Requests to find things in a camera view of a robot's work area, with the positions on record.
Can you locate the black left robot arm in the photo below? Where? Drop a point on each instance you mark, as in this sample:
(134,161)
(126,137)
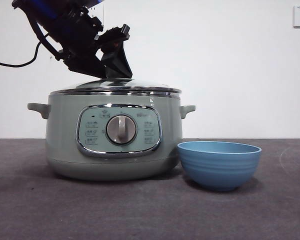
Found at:
(70,27)

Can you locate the blue ribbed bowl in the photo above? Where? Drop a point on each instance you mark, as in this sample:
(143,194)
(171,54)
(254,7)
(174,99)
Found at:
(218,167)

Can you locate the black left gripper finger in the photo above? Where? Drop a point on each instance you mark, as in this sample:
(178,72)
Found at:
(85,62)
(117,65)

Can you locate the glass lid with green knob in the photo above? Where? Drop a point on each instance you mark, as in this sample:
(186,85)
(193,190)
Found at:
(140,86)

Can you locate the pale green electric steamer pot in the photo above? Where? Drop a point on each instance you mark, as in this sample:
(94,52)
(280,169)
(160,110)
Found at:
(65,140)

